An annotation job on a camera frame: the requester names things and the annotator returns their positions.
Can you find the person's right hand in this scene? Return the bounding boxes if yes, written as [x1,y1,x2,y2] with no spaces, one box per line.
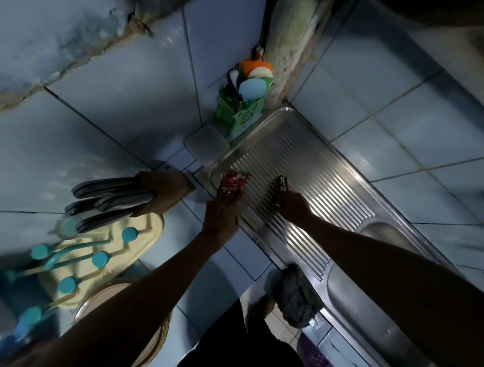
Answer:
[273,185,313,224]

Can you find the person's left hand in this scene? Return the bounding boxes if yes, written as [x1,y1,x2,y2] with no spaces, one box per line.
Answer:
[201,193,243,247]

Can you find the red black sachet pack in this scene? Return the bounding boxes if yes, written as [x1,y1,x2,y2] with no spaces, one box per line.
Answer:
[217,170,250,196]

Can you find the checked dishcloth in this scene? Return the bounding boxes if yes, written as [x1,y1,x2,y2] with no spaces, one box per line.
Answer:
[273,263,326,329]

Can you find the knives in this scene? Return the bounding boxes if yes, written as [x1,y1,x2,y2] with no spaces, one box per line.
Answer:
[226,93,245,112]

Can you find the person's left forearm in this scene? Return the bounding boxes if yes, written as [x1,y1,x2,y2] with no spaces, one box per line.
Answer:
[7,234,224,367]

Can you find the person's right forearm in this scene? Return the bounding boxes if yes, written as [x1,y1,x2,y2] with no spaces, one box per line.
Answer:
[298,215,484,367]

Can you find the person's right foot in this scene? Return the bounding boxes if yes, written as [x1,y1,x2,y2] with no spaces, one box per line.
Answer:
[251,295,276,320]

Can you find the person's black clothing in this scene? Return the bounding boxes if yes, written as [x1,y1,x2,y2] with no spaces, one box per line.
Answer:
[177,298,303,367]

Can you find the stainless steel sink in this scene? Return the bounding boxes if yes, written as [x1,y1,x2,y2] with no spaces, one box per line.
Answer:
[196,107,466,367]

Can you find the wooden knife block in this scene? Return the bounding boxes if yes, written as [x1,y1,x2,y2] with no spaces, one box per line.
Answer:
[132,171,196,217]

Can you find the cream cup rack teal knobs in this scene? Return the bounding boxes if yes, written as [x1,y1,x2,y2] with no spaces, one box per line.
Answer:
[4,211,165,341]

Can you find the clear plastic container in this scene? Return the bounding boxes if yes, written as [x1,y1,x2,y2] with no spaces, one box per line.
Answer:
[184,125,230,165]

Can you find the green plastic basket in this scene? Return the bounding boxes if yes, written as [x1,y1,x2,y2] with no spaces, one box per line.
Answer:
[214,81,274,141]

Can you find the light blue plastic scoop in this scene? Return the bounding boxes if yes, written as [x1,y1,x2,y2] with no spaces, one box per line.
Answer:
[238,77,268,102]

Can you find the round brown-rimmed plate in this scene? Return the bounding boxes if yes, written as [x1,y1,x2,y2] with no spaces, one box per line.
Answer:
[72,279,173,367]

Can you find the orange plastic utensil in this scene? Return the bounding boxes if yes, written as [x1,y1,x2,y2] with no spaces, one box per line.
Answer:
[240,58,274,78]

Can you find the clear glass cup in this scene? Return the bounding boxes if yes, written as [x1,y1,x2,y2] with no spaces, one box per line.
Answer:
[56,215,82,239]

